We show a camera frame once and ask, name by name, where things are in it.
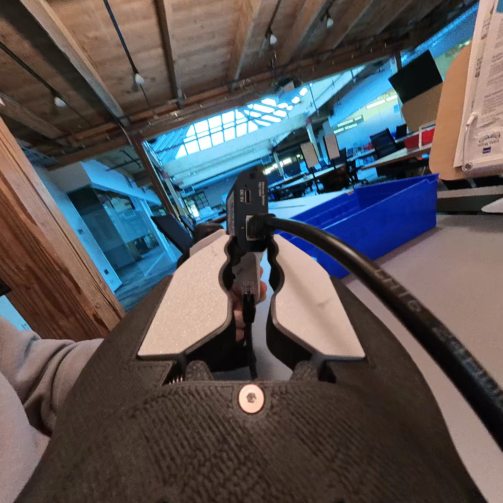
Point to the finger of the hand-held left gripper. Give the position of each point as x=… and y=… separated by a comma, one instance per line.
x=251, y=267

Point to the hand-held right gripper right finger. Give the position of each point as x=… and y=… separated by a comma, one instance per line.
x=314, y=306

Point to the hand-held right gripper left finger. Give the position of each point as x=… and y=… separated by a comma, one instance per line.
x=188, y=306

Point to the black ethernet splitter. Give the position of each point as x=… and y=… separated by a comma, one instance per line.
x=247, y=204

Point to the grey desk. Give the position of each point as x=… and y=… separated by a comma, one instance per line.
x=452, y=275

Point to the person's left hand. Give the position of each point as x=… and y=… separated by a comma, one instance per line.
x=237, y=314

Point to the blue plastic bin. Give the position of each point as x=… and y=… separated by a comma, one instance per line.
x=373, y=224

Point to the red plastic bin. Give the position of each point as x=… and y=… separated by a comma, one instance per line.
x=418, y=138

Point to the board stand base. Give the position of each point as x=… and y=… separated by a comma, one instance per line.
x=493, y=206

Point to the ceiling spotlight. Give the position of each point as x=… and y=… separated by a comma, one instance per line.
x=139, y=78
x=59, y=101

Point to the black panel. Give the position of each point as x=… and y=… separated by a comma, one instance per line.
x=416, y=74

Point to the laminated instruction sheet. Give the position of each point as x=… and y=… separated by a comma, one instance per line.
x=487, y=78

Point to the wooden post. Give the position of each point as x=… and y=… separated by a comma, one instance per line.
x=39, y=255

